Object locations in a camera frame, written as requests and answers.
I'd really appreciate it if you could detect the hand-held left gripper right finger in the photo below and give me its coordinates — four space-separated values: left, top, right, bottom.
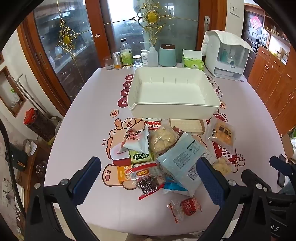
196 158 271 241

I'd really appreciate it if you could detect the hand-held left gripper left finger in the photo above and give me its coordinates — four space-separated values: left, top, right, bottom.
25 157 101 241

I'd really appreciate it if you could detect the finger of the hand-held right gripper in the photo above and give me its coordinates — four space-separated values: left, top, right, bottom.
241 169 272 189
269 155 294 178

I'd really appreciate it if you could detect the clear bag of pale pastries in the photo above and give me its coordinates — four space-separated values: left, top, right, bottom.
211 156 234 176
148 125 181 160

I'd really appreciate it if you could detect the red round cake packet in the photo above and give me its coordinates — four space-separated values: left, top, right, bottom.
167 197 203 224

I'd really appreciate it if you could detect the large light blue snack packet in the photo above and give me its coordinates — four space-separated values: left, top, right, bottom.
156 132 216 197

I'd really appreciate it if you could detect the small blue snack packet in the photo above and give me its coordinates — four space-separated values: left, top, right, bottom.
162 176 189 195

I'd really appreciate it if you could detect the orange snack packet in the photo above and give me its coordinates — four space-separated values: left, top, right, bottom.
117 165 133 184

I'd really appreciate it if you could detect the yellow cracker packet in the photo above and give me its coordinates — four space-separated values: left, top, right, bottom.
205 116 236 153

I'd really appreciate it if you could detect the clear red packet dark snack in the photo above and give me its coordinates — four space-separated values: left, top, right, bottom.
126 162 166 201

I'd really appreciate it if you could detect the white red triangular snack packet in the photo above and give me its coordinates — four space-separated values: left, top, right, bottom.
118 126 150 154

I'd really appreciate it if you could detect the red white cookie packet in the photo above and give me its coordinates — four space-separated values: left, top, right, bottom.
144 117 162 132

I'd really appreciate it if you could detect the white plastic storage bin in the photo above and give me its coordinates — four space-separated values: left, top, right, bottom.
127 67 221 120

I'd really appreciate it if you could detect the cardboard box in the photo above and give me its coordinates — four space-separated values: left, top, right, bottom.
280 133 296 160

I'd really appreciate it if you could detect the green pastry packet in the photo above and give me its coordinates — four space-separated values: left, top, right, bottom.
129 150 154 165

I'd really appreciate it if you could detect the brown snack packet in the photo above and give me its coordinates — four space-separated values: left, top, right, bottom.
172 126 185 139

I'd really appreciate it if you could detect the wooden box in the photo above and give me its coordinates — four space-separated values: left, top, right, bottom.
168 118 206 135

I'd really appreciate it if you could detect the wooden cabinet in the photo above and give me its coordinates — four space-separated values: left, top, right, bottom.
247 14 296 135

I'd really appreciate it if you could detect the red lidded jar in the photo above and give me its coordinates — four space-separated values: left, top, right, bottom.
24 108 58 142

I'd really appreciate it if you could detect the white desktop organiser cabinet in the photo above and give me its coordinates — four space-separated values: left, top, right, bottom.
201 30 254 81

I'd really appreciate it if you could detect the glass cup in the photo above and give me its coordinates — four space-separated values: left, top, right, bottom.
103 56 114 70

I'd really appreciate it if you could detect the green tissue box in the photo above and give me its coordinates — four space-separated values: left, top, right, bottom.
181 49 205 71

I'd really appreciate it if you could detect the metal-lidded jar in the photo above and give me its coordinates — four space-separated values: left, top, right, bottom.
112 52 122 70

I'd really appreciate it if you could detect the teal canister brown lid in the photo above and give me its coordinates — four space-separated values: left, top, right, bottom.
158 44 177 67

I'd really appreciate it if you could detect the glass bottle green label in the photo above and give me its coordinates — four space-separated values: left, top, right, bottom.
120 38 134 69

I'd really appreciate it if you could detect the dark wooden door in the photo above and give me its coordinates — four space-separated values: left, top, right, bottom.
242 10 264 54

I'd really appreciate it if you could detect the glass door gold ornament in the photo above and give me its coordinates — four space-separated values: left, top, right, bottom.
99 0 227 70
21 0 109 105

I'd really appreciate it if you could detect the plastic squeeze wash bottle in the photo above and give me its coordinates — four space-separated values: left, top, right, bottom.
138 40 159 67

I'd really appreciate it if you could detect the wooden framed wall niche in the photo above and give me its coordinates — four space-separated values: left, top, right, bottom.
0 66 26 117

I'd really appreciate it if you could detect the white wall switch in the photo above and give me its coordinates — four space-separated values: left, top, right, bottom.
229 0 242 16

